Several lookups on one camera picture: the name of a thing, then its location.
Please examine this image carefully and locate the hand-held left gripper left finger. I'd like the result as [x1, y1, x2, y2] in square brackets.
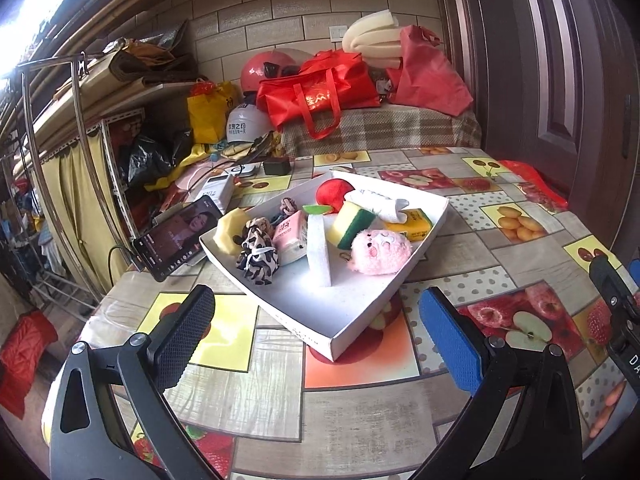
[49, 284, 221, 480]

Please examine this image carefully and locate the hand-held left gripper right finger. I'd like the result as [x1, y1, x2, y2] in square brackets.
[415, 287, 583, 480]

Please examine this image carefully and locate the cow print scrunchie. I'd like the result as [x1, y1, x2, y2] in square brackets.
[236, 217, 280, 286]

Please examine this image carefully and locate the yellow foam piece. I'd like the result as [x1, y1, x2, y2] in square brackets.
[215, 206, 251, 256]

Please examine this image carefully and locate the pink plush toy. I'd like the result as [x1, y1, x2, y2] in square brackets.
[342, 227, 413, 277]

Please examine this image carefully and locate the yellow green tissue packet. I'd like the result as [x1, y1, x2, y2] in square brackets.
[385, 208, 433, 242]

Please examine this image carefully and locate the white shallow box tray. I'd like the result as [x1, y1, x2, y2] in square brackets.
[199, 170, 450, 362]

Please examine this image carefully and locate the pink tissue packet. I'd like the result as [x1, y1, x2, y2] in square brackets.
[272, 210, 308, 266]

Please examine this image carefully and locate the white foam block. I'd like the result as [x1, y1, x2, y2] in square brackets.
[306, 212, 333, 288]

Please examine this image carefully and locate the white towel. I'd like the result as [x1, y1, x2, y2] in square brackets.
[347, 189, 410, 223]

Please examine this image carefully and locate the yellow green sponge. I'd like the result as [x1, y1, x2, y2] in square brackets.
[332, 200, 377, 250]

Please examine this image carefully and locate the red apple plush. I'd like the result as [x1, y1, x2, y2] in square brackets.
[302, 179, 356, 216]

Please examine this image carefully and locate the black smartphone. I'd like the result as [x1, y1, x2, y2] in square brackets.
[132, 195, 225, 283]

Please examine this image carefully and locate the white power bank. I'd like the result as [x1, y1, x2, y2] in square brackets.
[200, 174, 236, 213]

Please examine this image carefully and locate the red quilted jacket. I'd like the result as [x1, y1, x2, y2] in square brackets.
[0, 310, 58, 421]

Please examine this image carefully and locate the black plastic bag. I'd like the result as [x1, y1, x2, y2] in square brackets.
[127, 130, 193, 188]

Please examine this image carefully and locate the metal shelf with yellow curtain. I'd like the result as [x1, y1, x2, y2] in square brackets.
[30, 60, 201, 261]

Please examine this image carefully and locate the white helmet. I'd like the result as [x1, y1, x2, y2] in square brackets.
[226, 102, 273, 143]

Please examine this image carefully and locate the plaid covered box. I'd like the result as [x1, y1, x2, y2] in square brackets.
[280, 105, 483, 158]

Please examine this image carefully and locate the yellow shopping bag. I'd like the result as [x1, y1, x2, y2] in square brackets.
[187, 80, 241, 143]

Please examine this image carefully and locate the brown metal door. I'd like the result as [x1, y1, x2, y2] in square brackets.
[435, 0, 640, 261]

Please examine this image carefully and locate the chrome tube rack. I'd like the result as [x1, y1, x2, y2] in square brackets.
[15, 52, 141, 306]

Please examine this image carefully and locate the red cloth bag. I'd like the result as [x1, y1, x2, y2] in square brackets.
[387, 25, 475, 113]

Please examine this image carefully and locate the red helmet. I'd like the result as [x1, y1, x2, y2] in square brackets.
[240, 50, 311, 93]

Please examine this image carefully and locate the folded brown bag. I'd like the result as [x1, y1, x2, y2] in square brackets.
[110, 35, 198, 81]

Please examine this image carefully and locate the red tote bag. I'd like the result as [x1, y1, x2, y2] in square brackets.
[256, 50, 382, 141]

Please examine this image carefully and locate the white foam roll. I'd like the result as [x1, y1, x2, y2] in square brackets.
[341, 12, 405, 68]

